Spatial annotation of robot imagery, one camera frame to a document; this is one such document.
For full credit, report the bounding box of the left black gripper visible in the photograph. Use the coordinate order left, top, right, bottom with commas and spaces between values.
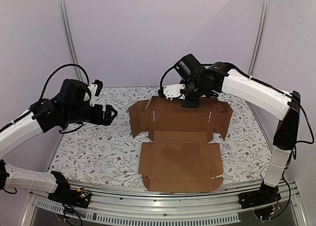
64, 104, 118, 126

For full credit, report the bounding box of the brown cardboard paper box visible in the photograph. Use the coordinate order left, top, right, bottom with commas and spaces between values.
128, 96, 233, 193

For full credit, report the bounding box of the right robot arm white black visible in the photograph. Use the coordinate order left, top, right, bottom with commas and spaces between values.
172, 54, 305, 204

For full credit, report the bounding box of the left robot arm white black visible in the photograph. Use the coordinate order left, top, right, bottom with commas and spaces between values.
0, 79, 118, 203

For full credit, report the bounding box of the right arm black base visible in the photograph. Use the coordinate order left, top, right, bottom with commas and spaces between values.
238, 182, 281, 209

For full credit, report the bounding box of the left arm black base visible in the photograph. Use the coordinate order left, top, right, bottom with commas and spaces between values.
48, 171, 92, 209

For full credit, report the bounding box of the floral patterned table mat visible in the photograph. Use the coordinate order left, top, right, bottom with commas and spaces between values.
50, 87, 271, 188

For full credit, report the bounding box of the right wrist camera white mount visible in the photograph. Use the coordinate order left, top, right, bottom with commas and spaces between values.
162, 84, 185, 100

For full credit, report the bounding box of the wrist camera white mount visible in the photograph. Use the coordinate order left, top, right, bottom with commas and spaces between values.
83, 79, 103, 107
162, 84, 185, 100

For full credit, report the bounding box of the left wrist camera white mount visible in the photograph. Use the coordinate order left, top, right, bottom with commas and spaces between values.
83, 79, 103, 107

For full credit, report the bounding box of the right black braided cable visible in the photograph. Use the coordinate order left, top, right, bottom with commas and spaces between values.
158, 65, 178, 96

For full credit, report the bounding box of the black braided cable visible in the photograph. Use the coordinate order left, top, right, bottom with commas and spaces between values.
37, 63, 91, 100
158, 65, 178, 96

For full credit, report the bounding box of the left black braided cable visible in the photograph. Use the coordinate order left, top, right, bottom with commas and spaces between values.
37, 63, 91, 100

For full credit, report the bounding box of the right aluminium frame post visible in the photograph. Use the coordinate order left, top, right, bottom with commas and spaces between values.
248, 0, 270, 76

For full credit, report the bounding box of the aluminium frame post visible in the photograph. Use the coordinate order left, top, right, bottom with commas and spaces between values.
248, 0, 270, 76
55, 0, 84, 81

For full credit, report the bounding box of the left aluminium frame post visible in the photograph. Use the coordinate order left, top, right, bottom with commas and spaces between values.
55, 0, 84, 81

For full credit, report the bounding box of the front aluminium rail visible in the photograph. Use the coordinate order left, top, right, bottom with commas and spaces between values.
21, 180, 308, 226

